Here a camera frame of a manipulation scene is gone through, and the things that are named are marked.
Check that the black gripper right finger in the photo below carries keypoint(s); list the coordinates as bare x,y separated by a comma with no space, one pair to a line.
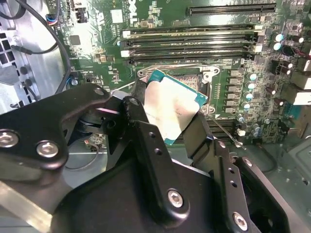
199,140

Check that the silver green CPU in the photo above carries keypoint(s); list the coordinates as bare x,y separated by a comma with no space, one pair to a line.
170,104

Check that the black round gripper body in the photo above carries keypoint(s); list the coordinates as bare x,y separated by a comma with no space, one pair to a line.
116,201

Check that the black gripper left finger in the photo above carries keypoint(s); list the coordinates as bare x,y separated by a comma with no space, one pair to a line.
36,121

